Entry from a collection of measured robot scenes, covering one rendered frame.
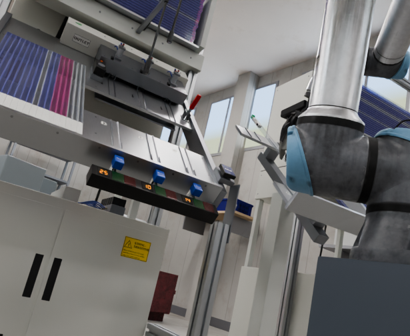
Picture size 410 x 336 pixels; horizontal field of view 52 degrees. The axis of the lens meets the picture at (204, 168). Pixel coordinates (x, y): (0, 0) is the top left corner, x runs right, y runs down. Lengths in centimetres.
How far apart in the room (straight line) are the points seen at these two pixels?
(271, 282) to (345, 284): 67
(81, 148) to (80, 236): 38
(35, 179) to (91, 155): 291
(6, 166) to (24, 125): 281
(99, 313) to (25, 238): 31
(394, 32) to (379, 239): 53
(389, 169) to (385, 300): 21
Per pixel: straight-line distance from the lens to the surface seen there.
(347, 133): 73
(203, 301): 115
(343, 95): 75
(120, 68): 152
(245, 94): 682
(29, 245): 130
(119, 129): 119
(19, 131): 102
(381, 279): 66
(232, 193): 121
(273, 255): 134
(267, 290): 133
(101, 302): 136
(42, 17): 183
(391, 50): 111
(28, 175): 390
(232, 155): 642
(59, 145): 103
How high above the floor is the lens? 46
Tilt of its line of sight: 16 degrees up
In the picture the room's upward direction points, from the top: 13 degrees clockwise
